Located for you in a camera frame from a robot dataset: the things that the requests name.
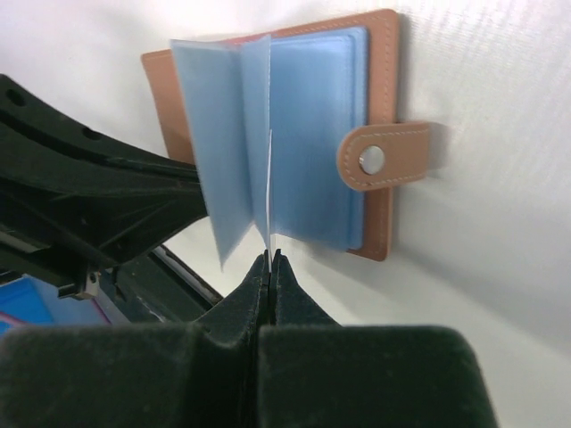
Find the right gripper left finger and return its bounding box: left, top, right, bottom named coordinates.
left=1, top=254, right=269, bottom=427

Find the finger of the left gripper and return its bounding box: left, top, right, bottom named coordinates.
left=1, top=76, right=207, bottom=299

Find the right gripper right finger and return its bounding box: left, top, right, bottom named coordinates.
left=258, top=254, right=497, bottom=427

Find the silver VIP credit card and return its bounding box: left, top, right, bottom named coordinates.
left=265, top=129, right=274, bottom=273

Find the tan leather card holder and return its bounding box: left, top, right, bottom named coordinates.
left=142, top=9, right=430, bottom=261

